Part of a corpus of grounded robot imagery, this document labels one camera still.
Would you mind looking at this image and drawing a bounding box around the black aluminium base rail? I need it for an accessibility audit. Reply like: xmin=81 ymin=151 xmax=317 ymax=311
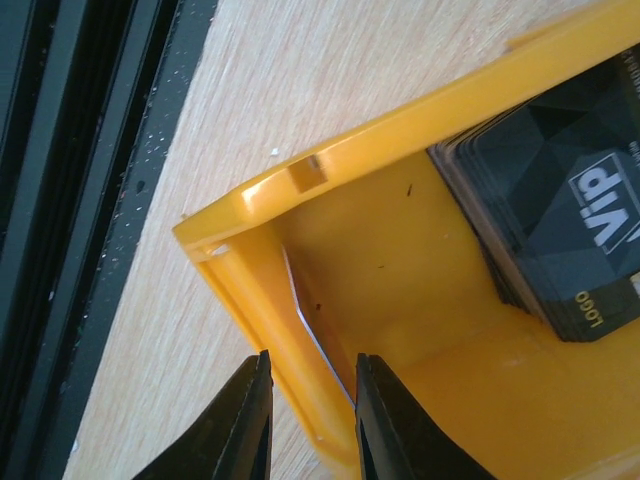
xmin=1 ymin=1 xmax=217 ymax=479

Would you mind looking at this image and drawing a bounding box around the red credit card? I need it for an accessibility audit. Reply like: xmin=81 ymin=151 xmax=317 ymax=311
xmin=282 ymin=247 xmax=356 ymax=407

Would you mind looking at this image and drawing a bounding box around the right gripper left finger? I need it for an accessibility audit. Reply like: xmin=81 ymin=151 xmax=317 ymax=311
xmin=135 ymin=350 xmax=273 ymax=479

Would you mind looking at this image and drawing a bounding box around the black VIP card stack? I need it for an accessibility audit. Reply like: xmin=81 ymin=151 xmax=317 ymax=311
xmin=428 ymin=47 xmax=639 ymax=343

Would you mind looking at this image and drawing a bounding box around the yellow three-compartment bin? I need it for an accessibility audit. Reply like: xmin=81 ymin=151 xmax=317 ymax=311
xmin=174 ymin=1 xmax=639 ymax=479

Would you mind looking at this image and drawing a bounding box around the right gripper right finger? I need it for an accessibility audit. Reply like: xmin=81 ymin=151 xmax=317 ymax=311
xmin=355 ymin=353 xmax=494 ymax=479

